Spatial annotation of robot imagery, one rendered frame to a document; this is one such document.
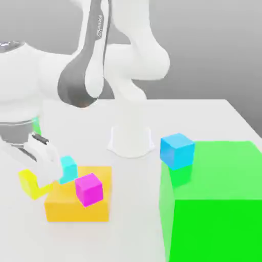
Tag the large orange box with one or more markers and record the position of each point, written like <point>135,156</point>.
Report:
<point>67,208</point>

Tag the small magenta cube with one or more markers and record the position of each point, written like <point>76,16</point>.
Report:
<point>89,190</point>

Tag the large green box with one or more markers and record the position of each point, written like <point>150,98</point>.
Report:
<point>217,225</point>

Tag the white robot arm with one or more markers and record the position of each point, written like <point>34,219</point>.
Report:
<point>133,61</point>

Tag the small green cube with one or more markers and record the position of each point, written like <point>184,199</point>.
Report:
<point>37,127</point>

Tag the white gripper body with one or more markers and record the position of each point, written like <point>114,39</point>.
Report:
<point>48,163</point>

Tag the small cyan cube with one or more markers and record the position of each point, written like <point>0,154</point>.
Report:
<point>70,167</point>

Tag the small yellow cube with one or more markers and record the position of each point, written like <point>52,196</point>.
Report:
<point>27,184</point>

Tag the small blue cube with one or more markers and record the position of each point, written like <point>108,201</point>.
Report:
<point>177,151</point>

